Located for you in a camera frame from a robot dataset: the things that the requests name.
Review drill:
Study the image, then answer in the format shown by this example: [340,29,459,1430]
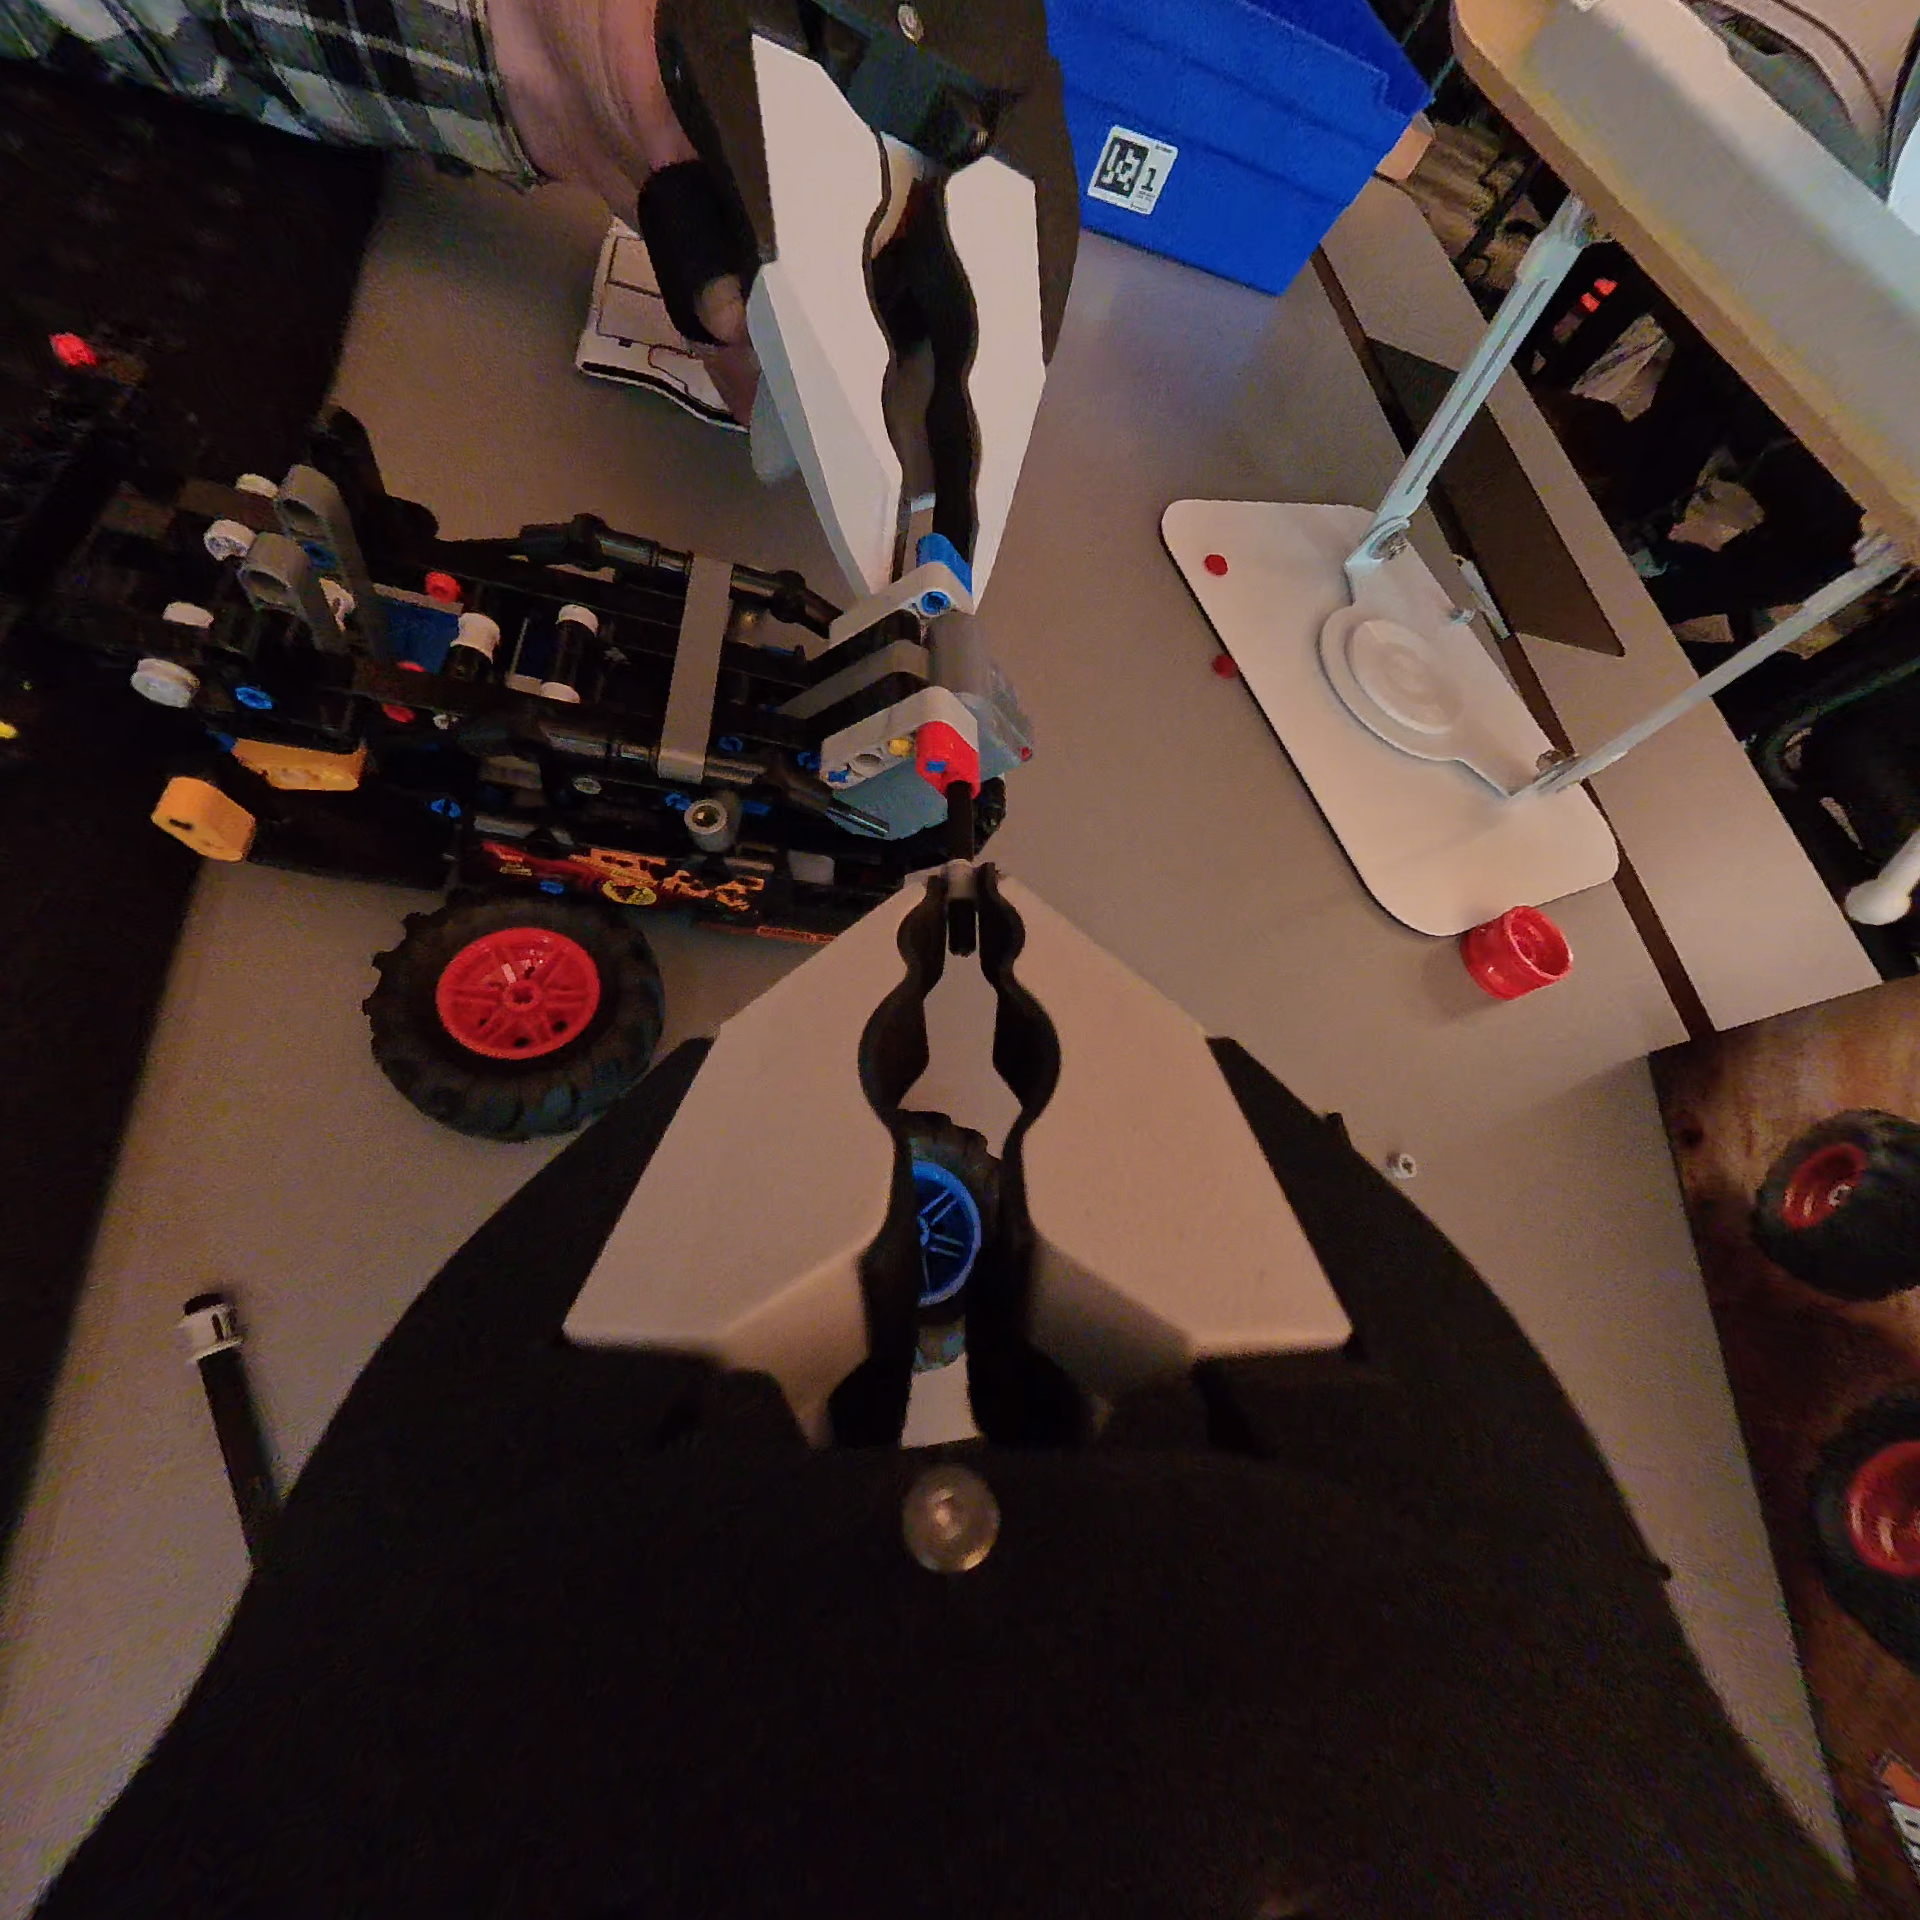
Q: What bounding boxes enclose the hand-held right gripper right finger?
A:
[970,880,1354,1449]

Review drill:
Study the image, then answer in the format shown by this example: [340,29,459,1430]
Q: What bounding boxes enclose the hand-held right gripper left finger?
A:
[562,883,934,1449]

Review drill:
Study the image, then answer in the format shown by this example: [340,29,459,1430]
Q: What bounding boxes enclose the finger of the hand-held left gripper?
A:
[745,36,934,606]
[934,163,1050,568]

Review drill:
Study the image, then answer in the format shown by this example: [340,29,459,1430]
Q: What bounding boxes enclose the black toy wheel blue rim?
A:
[892,1112,1009,1373]

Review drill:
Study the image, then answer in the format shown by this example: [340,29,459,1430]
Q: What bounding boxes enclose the black toy wheel red rim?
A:
[364,897,666,1144]

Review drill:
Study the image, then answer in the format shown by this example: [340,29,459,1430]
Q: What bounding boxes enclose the toy brick monster truck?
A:
[46,405,1040,962]

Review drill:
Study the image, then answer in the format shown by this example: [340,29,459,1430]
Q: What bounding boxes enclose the person's left forearm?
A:
[0,0,541,189]

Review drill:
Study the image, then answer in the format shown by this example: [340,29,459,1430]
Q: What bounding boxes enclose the grey desk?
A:
[0,152,1884,1920]

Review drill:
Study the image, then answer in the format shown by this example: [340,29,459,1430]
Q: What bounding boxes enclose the person's left hand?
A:
[497,0,758,429]

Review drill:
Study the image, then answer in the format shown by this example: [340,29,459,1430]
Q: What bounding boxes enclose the white sticker sheet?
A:
[577,218,753,434]

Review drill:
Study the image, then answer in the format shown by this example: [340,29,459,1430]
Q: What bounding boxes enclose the blue storage bin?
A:
[1042,0,1434,298]

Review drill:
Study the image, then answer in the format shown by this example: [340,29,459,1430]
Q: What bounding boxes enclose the white base metal stand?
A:
[1158,194,1920,939]

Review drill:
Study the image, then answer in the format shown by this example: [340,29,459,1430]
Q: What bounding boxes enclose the printed toy truck box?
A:
[1651,984,1920,1920]

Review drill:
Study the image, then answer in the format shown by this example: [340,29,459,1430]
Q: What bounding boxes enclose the black axle with grey bushing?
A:
[177,1294,283,1569]

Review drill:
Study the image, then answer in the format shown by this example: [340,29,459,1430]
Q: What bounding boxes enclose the raised white wooden-edged platform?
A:
[1449,0,1920,565]

